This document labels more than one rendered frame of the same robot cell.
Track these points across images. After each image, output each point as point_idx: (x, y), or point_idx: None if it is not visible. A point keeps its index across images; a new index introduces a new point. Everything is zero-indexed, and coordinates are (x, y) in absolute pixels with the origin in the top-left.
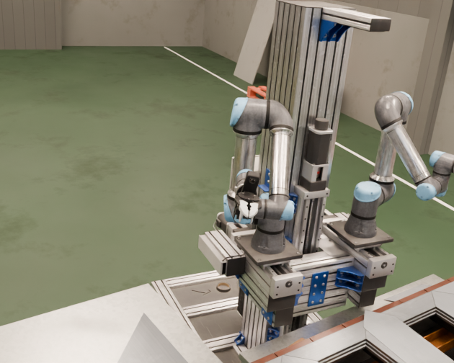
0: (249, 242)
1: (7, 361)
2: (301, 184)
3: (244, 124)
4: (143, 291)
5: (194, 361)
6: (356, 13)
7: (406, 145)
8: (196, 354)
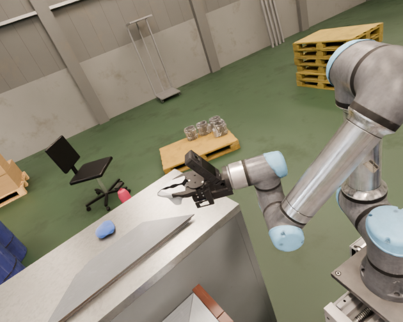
0: None
1: (155, 186)
2: None
3: (334, 87)
4: (227, 205)
5: (151, 260)
6: None
7: None
8: (158, 259)
